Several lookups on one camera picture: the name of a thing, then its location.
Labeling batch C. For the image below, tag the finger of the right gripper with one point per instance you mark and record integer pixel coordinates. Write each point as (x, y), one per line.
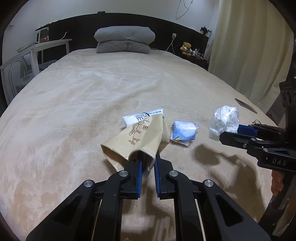
(236, 139)
(246, 131)

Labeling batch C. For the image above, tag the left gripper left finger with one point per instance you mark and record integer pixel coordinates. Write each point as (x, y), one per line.
(139, 178)

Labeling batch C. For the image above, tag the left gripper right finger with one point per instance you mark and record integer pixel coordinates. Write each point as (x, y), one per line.
(157, 175)

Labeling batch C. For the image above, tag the white tissue plastic bag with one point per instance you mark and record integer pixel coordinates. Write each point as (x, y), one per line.
(225, 119)

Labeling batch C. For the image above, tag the brown paper bag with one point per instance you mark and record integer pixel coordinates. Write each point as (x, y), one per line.
(148, 136)

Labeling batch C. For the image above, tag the person right hand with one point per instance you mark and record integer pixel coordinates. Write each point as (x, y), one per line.
(277, 182)

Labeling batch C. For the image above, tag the eyeglasses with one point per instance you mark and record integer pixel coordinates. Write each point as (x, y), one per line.
(258, 124)

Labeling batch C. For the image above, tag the dark phone on bed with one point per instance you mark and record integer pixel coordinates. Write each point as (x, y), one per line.
(243, 104)

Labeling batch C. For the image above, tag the blue white packet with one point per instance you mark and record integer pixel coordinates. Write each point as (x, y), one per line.
(183, 132)

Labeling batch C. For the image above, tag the white labelled packet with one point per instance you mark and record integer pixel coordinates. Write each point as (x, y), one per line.
(136, 118)

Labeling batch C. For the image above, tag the cream curtain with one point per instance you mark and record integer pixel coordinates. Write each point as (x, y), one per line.
(252, 50)

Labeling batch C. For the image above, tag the teddy bear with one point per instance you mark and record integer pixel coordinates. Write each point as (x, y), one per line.
(186, 49)

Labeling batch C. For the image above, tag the black headboard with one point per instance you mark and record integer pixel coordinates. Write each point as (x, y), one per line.
(87, 31)

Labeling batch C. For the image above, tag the grey folded pillows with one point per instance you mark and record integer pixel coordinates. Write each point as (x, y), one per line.
(124, 39)

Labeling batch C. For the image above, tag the white metal chair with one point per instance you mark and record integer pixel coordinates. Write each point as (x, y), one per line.
(16, 76)

